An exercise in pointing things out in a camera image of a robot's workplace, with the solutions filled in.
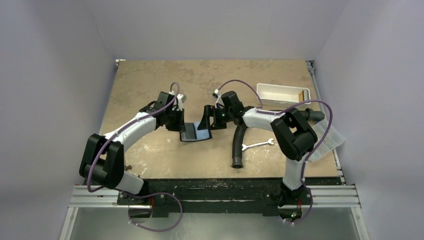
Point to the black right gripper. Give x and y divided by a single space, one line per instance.
215 116

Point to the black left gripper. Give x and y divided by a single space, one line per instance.
179 127

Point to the black leather card holder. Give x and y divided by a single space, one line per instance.
192 134

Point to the gold credit card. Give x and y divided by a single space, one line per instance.
301 96

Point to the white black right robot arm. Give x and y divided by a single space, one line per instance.
291 128

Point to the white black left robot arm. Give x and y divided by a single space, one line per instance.
103 160

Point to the silver open-end wrench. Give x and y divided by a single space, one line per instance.
269 142

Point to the white plastic tray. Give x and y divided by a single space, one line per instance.
280 95

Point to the clear plastic organizer box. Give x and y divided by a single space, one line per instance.
332 140

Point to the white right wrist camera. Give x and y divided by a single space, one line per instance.
218 99

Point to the black aluminium base frame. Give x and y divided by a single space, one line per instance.
223 196

